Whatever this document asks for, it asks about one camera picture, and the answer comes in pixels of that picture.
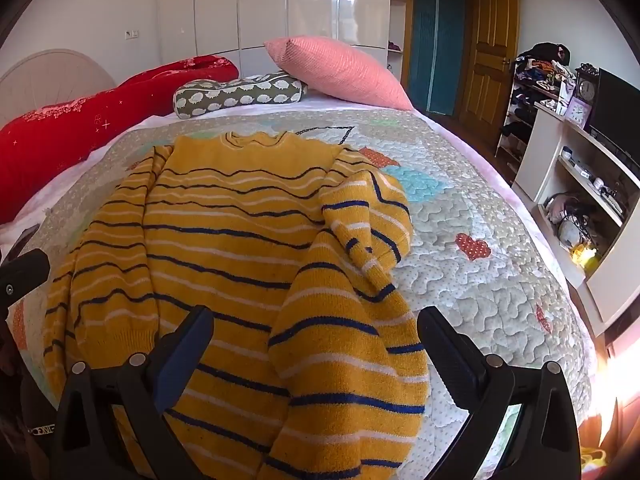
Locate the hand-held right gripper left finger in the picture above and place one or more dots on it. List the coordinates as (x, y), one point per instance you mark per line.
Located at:
(182, 355)

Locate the shoe rack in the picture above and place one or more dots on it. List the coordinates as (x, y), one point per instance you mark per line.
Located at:
(517, 120)

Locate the teal door curtain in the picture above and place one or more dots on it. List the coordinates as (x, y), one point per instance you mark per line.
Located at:
(435, 40)

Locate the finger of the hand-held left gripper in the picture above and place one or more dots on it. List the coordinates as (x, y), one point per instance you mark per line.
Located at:
(25, 272)

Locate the yellow toy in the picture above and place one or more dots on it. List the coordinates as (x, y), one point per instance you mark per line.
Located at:
(585, 255)

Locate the black television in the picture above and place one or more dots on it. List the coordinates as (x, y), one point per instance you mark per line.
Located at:
(620, 105)

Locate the wooden door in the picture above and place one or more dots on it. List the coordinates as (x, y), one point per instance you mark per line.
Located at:
(492, 50)

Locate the glossy white wardrobe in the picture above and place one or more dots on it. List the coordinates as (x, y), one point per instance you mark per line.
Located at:
(260, 5)

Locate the purple alarm clock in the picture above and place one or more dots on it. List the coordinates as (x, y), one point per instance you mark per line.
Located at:
(579, 111)

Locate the pile of clothes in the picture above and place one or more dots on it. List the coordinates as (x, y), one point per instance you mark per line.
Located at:
(542, 62)

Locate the patchwork quilt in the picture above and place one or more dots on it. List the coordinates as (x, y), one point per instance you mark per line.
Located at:
(475, 200)

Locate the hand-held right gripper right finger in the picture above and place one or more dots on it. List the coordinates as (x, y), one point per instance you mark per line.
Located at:
(450, 360)

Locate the ornate dark table clock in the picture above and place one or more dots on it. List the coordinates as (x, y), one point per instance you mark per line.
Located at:
(586, 91)

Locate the pink pillow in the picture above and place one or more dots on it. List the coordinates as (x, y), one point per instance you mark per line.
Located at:
(335, 70)

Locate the beige headboard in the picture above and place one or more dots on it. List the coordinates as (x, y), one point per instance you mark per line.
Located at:
(45, 75)

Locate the red pillow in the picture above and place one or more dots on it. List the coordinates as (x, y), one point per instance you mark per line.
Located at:
(60, 130)

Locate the green sheep-print pillow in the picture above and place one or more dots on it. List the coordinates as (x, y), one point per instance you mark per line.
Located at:
(240, 92)

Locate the white television cabinet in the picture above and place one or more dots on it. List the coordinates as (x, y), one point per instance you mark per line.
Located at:
(545, 145)

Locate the yellow striped sweater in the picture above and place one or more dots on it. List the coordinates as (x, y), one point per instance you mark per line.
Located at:
(240, 240)

